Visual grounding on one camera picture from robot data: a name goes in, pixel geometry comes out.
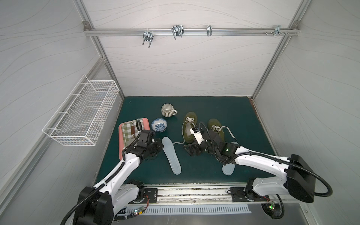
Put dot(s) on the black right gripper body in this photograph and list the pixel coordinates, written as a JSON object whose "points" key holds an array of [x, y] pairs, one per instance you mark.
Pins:
{"points": [[197, 147]]}

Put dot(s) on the green canvas shoe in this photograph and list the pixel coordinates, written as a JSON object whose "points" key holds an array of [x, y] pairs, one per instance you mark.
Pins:
{"points": [[190, 121], [217, 127]]}

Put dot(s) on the metal u-bolt clamp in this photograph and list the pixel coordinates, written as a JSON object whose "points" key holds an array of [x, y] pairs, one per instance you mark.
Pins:
{"points": [[147, 37], [177, 31]]}

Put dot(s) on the white slotted cable duct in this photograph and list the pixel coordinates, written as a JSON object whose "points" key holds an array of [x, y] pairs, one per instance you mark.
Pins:
{"points": [[219, 209]]}

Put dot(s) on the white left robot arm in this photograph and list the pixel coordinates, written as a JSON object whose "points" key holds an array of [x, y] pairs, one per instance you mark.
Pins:
{"points": [[99, 204]]}

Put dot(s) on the pink plastic tray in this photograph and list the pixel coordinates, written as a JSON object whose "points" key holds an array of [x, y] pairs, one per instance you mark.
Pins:
{"points": [[125, 136]]}

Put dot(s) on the striped ceramic mug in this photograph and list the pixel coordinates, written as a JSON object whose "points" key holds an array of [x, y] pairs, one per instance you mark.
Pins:
{"points": [[168, 110]]}

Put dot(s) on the white wire basket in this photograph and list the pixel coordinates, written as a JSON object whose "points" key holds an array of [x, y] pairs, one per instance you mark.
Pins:
{"points": [[81, 117]]}

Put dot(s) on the metal U-bolt clamp middle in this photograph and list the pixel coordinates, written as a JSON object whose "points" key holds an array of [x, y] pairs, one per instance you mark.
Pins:
{"points": [[177, 31]]}

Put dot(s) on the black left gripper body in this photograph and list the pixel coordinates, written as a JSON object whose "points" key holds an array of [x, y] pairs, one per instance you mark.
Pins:
{"points": [[154, 147]]}

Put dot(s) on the metal U-bolt clamp left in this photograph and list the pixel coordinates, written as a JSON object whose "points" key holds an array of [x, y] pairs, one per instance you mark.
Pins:
{"points": [[147, 37]]}

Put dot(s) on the light blue insole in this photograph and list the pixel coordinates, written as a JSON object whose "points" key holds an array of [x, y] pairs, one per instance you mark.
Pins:
{"points": [[229, 167], [170, 153]]}

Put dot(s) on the metal bracket with screws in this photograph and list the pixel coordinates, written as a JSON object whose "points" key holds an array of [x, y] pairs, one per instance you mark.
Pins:
{"points": [[277, 32]]}

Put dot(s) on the blue floral ceramic bowl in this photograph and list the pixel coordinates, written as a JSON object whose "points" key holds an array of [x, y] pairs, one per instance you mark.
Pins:
{"points": [[159, 125]]}

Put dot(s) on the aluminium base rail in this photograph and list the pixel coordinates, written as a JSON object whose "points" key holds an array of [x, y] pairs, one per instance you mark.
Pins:
{"points": [[194, 193]]}

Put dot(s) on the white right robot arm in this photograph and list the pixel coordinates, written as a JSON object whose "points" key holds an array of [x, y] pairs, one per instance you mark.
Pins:
{"points": [[291, 175]]}

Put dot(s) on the green white checkered cloth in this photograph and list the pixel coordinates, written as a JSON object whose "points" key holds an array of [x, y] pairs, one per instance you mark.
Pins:
{"points": [[133, 134]]}

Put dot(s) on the aluminium top rail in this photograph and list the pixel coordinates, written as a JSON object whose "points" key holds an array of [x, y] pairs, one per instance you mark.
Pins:
{"points": [[188, 32]]}

